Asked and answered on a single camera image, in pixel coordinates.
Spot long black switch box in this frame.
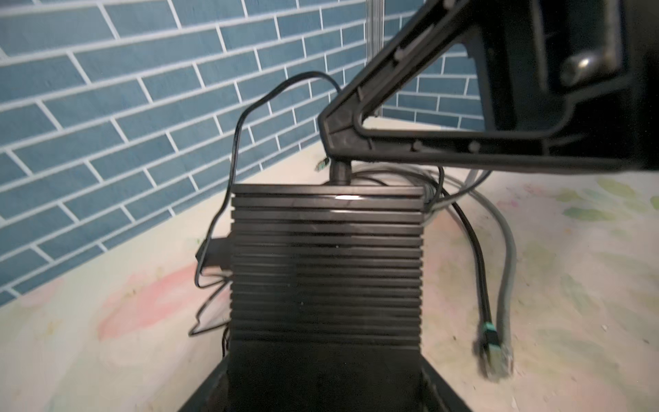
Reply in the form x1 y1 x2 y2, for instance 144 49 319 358
228 185 424 411

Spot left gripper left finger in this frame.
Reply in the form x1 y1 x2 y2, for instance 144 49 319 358
178 356 229 412

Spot black wall plug adapter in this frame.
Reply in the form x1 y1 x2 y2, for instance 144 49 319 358
187 70 354 338

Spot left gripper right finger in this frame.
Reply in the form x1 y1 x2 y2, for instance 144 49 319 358
420 356 471 412

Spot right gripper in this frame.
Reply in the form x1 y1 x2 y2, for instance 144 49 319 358
319 1 658 173

